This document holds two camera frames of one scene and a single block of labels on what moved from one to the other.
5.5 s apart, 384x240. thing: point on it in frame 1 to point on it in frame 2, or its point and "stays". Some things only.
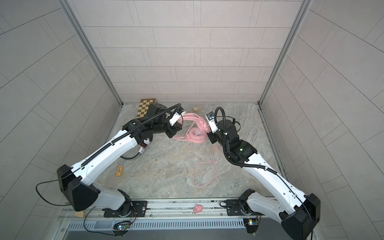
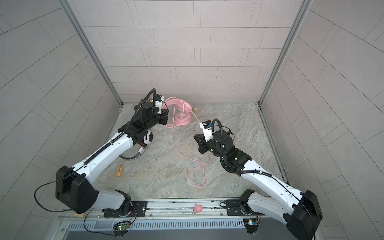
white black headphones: [144, 143] stays
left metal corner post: [91, 51] stays
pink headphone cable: [208, 162] to [195, 116]
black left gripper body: [170, 130] to [161, 119]
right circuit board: [251, 224] stays
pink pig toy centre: [198, 208] stays
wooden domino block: [119, 171] stays
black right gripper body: [213, 137] to [206, 146]
